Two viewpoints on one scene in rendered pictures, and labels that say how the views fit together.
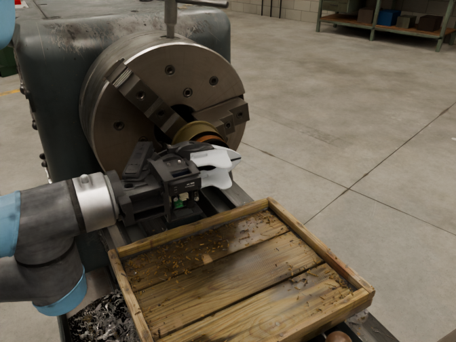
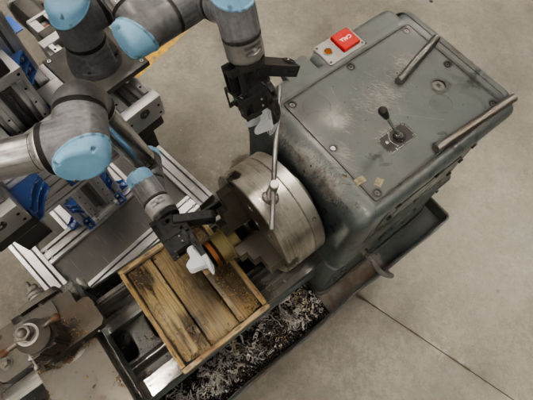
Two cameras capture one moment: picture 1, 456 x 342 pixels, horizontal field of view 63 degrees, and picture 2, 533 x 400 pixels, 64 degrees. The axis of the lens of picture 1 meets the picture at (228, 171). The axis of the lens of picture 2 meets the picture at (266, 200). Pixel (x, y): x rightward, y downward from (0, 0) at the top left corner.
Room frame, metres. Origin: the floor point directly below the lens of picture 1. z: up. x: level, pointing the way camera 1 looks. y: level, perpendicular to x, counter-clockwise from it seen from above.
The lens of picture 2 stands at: (0.60, -0.30, 2.17)
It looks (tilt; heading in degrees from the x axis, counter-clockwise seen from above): 66 degrees down; 78
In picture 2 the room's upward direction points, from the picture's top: 3 degrees clockwise
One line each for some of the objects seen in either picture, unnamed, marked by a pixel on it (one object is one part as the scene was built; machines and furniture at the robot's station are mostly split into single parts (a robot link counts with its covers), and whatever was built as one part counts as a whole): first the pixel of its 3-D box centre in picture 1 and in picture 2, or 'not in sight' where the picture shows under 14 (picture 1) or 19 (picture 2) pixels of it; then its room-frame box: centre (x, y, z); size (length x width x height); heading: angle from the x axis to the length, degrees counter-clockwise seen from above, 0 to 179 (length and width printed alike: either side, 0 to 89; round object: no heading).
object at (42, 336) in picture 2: not in sight; (30, 335); (0.11, -0.11, 1.13); 0.08 x 0.08 x 0.03
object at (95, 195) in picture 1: (96, 199); (161, 209); (0.41, 0.18, 1.08); 0.08 x 0.05 x 0.08; 28
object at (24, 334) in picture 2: not in sight; (23, 333); (0.11, -0.11, 1.17); 0.04 x 0.04 x 0.03
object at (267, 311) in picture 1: (233, 277); (193, 290); (0.46, -0.01, 0.89); 0.36 x 0.30 x 0.04; 119
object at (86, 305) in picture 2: not in sight; (66, 334); (0.13, -0.10, 0.99); 0.20 x 0.10 x 0.05; 29
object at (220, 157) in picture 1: (220, 159); (197, 262); (0.50, 0.01, 1.10); 0.09 x 0.06 x 0.03; 118
